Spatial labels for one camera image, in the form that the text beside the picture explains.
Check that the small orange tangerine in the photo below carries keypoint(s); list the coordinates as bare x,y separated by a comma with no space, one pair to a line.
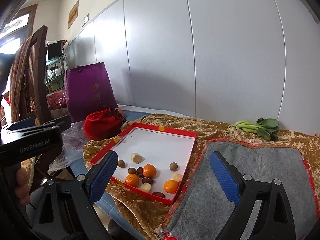
132,180

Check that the dark jujube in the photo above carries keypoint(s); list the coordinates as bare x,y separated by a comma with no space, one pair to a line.
140,172
147,180

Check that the brown longan fruit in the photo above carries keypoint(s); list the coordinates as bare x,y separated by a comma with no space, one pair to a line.
132,170

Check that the orange framed wall picture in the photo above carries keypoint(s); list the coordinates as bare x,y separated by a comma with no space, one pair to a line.
73,14

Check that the wooden chair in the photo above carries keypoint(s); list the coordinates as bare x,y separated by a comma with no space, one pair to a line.
27,93

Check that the red drawstring pouch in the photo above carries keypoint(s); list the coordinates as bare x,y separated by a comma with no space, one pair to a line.
103,124

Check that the pale peeled fruit chunk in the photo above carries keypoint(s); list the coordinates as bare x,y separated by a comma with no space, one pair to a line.
177,177

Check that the gold patterned blanket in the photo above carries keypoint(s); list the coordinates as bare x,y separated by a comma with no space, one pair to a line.
146,215

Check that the red-rimmed white box tray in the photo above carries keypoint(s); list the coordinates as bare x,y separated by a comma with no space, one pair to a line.
159,146

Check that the grey felt mat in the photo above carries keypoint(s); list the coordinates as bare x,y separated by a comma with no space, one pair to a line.
205,208

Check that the clear plastic bag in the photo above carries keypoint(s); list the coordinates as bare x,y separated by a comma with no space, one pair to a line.
74,139

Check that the brown longan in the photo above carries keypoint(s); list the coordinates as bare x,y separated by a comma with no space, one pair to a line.
121,164
173,166

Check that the purple gift bag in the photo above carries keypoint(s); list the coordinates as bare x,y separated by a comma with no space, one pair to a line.
88,90

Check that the green leafy vegetables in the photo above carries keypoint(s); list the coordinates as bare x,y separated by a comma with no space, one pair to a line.
264,128

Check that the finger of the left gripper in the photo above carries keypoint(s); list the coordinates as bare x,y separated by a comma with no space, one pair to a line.
25,123
62,123

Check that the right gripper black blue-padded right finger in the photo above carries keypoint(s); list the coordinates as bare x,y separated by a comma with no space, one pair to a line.
275,218

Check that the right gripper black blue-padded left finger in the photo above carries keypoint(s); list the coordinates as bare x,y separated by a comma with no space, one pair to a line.
65,209

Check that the person's left hand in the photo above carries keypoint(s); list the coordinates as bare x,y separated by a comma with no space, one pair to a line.
22,188

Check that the cluttered storage shelf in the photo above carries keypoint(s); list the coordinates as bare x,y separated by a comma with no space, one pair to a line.
56,64

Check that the dark red jujube date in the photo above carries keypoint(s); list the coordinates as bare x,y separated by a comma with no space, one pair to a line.
158,194

